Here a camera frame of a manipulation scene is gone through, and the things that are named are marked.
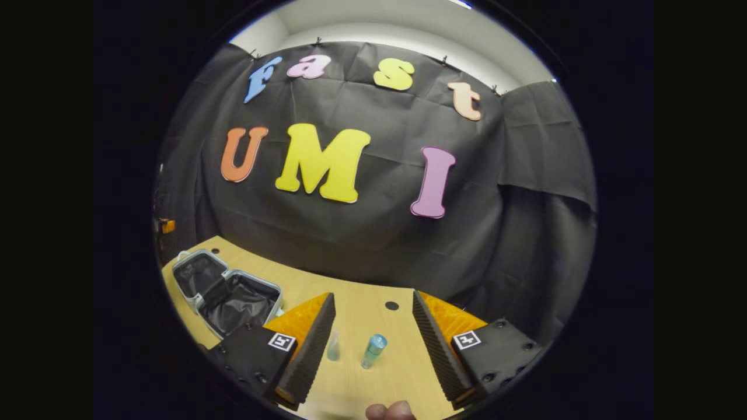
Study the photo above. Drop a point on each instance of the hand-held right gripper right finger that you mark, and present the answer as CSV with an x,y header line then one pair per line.
x,y
439,350

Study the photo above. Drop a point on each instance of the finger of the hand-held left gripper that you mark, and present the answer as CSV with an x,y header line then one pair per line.
x,y
166,226

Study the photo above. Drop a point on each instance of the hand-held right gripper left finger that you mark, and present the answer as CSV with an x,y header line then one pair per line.
x,y
315,350

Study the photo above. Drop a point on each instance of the blue capped bottle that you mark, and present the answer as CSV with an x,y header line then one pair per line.
x,y
373,352

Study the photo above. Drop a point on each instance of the light blue suitcase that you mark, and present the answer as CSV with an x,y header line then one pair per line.
x,y
233,303

